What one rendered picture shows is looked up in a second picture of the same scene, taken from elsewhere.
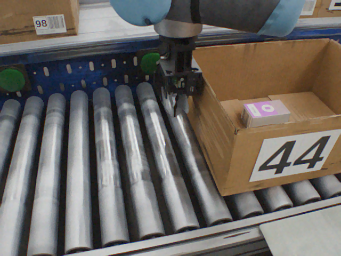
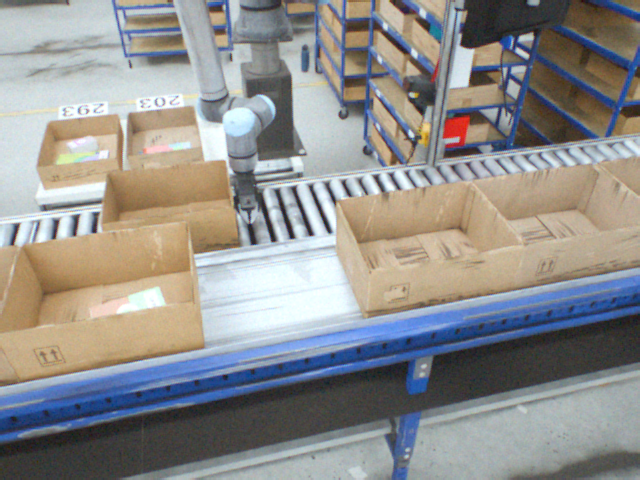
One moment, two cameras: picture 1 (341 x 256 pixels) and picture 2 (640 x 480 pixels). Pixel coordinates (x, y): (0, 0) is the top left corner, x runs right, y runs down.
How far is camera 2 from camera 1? 2.05 m
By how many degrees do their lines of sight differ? 100
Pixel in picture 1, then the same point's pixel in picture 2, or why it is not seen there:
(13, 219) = (337, 190)
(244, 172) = (218, 186)
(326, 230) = not seen: hidden behind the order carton
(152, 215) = (268, 193)
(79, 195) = (306, 199)
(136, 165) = (276, 212)
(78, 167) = (312, 210)
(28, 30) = (377, 231)
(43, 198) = (325, 197)
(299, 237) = not seen: hidden behind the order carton
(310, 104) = not seen: hidden behind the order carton
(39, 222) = (322, 189)
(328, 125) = (174, 168)
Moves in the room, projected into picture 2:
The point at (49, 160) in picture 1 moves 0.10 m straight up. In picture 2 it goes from (331, 213) to (331, 189)
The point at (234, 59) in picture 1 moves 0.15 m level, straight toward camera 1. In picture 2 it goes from (195, 221) to (214, 194)
